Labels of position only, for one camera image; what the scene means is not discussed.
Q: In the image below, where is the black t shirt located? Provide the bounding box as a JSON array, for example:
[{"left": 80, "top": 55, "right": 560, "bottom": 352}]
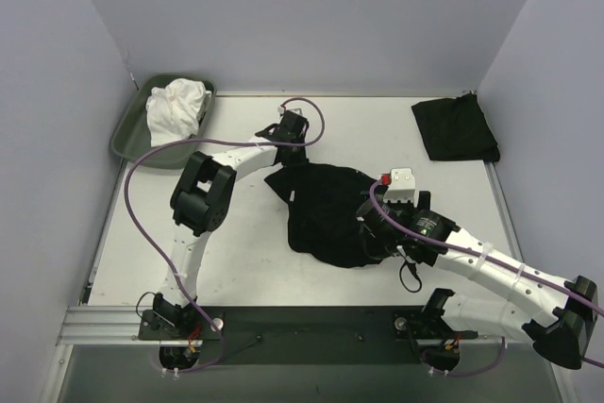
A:
[
  {"left": 411, "top": 92, "right": 500, "bottom": 162},
  {"left": 264, "top": 163, "right": 386, "bottom": 269}
]

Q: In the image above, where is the grey plastic tray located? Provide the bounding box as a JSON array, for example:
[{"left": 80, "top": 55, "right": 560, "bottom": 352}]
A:
[{"left": 109, "top": 74, "right": 216, "bottom": 170}]

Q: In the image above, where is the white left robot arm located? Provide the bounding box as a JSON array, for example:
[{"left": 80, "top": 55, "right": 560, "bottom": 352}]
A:
[{"left": 152, "top": 109, "right": 309, "bottom": 339}]

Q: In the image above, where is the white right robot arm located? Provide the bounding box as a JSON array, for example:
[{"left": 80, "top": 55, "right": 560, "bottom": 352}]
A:
[{"left": 356, "top": 185, "right": 603, "bottom": 370}]

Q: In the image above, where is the folded black t shirt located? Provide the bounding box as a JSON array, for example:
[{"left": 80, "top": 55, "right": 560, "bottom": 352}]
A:
[{"left": 411, "top": 92, "right": 500, "bottom": 162}]

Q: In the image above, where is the crumpled white t shirt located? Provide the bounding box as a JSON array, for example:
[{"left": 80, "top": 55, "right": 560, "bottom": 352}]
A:
[{"left": 145, "top": 77, "right": 210, "bottom": 147}]

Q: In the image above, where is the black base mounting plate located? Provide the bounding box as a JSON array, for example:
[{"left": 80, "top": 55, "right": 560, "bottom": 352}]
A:
[{"left": 138, "top": 306, "right": 478, "bottom": 365}]

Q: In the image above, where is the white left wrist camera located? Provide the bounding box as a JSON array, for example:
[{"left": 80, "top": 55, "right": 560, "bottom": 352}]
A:
[{"left": 277, "top": 106, "right": 304, "bottom": 116}]

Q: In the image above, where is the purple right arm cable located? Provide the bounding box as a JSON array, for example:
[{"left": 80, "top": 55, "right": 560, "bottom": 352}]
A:
[{"left": 369, "top": 176, "right": 604, "bottom": 378}]

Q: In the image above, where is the aluminium front rail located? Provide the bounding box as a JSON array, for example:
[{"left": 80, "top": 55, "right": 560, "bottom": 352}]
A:
[{"left": 59, "top": 306, "right": 501, "bottom": 346}]

